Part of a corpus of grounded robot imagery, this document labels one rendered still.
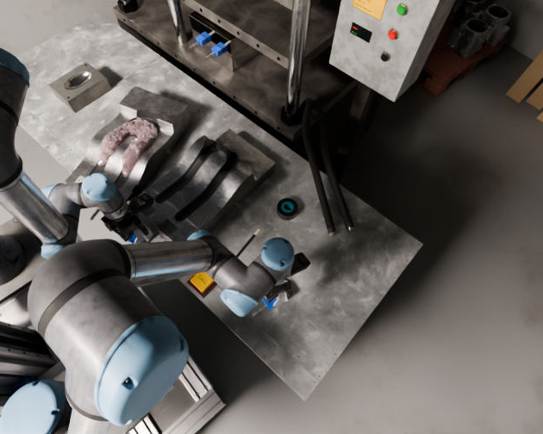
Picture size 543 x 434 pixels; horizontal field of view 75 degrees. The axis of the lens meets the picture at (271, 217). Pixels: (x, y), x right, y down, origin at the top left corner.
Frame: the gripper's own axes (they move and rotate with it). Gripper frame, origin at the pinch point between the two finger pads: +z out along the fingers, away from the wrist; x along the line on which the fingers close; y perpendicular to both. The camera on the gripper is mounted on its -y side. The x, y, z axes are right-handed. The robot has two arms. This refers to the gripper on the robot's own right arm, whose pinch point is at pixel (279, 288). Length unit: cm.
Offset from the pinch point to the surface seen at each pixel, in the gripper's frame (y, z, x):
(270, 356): 13.4, 12.7, 13.8
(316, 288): -12.9, 12.7, 5.3
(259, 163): -25, 7, -46
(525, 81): -258, 78, -34
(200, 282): 19.0, 8.9, -18.9
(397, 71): -71, -26, -31
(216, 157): -10, -1, -53
